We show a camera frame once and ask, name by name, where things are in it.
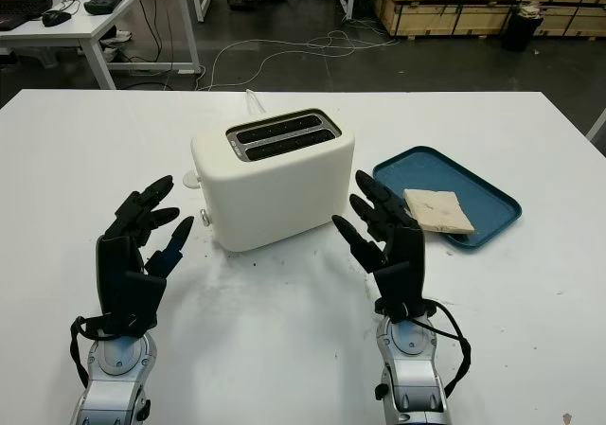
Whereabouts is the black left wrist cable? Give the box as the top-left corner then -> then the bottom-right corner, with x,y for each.
69,315 -> 119,388

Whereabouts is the black computer mouse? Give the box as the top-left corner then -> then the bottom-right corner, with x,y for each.
41,9 -> 72,27

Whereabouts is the crumpled white paper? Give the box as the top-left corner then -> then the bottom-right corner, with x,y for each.
101,29 -> 134,50

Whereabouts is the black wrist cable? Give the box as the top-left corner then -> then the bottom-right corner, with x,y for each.
69,315 -> 119,388
406,299 -> 472,398

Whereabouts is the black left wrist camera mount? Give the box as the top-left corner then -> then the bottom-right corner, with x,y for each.
106,271 -> 168,339

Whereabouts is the black laptop with red screen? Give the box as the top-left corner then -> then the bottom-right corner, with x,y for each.
0,0 -> 53,31

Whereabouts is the black handheld device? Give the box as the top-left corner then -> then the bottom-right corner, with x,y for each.
83,0 -> 125,16

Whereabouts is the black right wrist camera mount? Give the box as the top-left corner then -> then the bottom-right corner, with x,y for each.
373,261 -> 413,317

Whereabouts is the cream white two-slot toaster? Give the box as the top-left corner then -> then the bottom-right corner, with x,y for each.
182,108 -> 356,254

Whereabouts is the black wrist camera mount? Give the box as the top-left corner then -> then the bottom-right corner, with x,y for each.
106,271 -> 168,339
373,261 -> 413,317

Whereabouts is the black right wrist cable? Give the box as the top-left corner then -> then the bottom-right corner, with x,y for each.
406,299 -> 472,398

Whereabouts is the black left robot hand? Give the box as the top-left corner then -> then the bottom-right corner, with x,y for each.
96,175 -> 195,322

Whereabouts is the white toaster power cord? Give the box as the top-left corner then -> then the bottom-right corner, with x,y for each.
244,89 -> 269,116

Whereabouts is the pale slice of bread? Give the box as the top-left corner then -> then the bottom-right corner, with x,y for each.
402,188 -> 475,235

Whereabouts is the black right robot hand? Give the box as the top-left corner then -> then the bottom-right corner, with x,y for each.
332,168 -> 427,312

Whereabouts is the black trash bin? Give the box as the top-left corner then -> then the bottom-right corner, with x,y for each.
501,2 -> 544,52

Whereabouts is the white office desk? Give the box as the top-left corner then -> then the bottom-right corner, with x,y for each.
0,0 -> 203,90

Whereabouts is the white cable on floor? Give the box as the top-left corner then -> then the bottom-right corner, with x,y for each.
196,29 -> 399,93

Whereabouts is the blue rectangular tray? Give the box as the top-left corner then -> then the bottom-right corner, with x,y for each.
371,145 -> 524,255

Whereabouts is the white furniture frame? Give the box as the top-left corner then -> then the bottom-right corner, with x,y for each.
585,107 -> 606,154

